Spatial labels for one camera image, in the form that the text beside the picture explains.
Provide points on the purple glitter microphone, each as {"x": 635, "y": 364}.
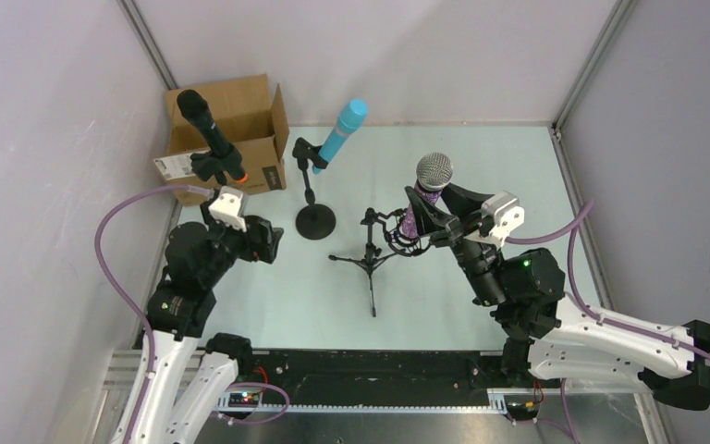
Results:
{"x": 434, "y": 172}

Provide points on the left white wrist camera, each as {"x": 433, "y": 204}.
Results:
{"x": 228, "y": 207}

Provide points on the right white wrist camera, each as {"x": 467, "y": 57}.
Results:
{"x": 502, "y": 213}

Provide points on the black round-base mic stand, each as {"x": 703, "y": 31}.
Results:
{"x": 315, "y": 221}
{"x": 210, "y": 165}

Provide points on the teal microphone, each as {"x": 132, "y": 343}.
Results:
{"x": 350, "y": 118}

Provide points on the black tripod shock-mount stand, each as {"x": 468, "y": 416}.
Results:
{"x": 397, "y": 243}

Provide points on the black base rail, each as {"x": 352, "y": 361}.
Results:
{"x": 408, "y": 380}

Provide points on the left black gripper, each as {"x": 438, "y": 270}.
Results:
{"x": 263, "y": 238}

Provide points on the black microphone orange end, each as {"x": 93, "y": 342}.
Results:
{"x": 197, "y": 112}

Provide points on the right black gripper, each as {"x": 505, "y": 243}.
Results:
{"x": 453, "y": 228}

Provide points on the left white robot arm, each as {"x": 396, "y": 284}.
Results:
{"x": 197, "y": 257}

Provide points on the brown cardboard box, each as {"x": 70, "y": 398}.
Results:
{"x": 251, "y": 113}

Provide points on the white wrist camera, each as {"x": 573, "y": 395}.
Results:
{"x": 502, "y": 213}
{"x": 228, "y": 207}

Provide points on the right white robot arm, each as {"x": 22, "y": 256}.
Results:
{"x": 550, "y": 335}

